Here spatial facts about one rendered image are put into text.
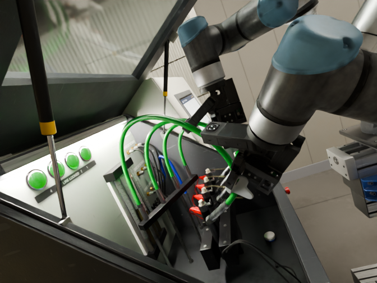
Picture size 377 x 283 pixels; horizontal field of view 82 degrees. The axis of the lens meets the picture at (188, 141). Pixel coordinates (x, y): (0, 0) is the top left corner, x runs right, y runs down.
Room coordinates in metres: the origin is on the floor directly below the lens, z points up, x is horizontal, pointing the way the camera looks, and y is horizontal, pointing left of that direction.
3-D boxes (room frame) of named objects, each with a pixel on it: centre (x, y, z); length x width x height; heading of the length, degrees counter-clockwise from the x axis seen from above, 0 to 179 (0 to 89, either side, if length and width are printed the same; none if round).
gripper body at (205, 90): (0.56, -0.12, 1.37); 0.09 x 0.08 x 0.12; 75
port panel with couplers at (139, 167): (0.92, 0.23, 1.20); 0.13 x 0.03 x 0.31; 165
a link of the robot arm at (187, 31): (0.56, -0.11, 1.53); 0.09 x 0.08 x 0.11; 120
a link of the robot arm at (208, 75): (0.56, -0.11, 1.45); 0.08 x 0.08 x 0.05
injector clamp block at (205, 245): (0.74, 0.00, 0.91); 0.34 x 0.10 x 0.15; 165
